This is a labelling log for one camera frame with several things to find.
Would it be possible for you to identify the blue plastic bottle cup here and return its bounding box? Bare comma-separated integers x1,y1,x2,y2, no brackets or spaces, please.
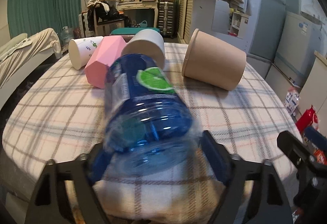
89,54,201,182

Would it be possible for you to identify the pink faceted cup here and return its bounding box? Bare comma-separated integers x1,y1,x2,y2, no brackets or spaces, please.
84,35,126,89

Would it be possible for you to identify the white floral paper cup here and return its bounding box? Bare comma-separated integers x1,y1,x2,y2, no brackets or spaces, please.
68,36,103,70

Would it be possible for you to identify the brown kraft paper cup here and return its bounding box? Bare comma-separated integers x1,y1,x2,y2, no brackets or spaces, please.
182,29,247,91

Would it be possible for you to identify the plain white cup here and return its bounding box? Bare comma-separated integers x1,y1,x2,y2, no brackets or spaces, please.
121,29,166,69

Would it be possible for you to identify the orange snack package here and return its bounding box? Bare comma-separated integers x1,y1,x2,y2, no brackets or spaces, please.
314,149,327,165

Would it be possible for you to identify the red bottle on floor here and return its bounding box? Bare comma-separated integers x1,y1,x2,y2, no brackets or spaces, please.
295,105,319,134

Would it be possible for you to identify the plaid table cloth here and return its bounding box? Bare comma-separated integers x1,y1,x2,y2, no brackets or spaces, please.
2,43,299,223

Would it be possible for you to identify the white printed bag floor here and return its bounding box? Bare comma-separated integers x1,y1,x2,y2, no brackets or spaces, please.
283,87,300,115

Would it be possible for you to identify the white sink cabinet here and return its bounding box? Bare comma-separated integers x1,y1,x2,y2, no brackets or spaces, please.
299,51,327,121

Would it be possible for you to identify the bed with beige bedding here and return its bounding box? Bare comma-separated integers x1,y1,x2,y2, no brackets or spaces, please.
1,28,62,106

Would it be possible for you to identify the white washing machine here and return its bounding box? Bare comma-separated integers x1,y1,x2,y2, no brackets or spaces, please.
274,12,326,87

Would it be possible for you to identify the clear water jug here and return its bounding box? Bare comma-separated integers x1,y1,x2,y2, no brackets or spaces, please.
59,26,74,46

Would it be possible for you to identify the white suitcase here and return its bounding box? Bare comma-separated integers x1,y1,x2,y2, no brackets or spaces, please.
79,12,95,38

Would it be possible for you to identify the purple stool green cushion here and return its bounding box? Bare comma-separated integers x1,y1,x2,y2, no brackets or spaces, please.
110,27,160,35

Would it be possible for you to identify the white wardrobe cabinet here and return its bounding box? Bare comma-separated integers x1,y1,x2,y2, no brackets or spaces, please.
177,0,261,53

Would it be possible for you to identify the wooden chair with clothes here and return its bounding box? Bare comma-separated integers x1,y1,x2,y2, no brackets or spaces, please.
86,0,131,36

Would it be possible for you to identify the white dressing table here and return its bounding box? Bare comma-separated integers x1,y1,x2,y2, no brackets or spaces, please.
116,0,159,28

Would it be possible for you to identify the drawer storage tower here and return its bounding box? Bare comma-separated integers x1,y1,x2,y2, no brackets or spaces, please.
157,2,176,38

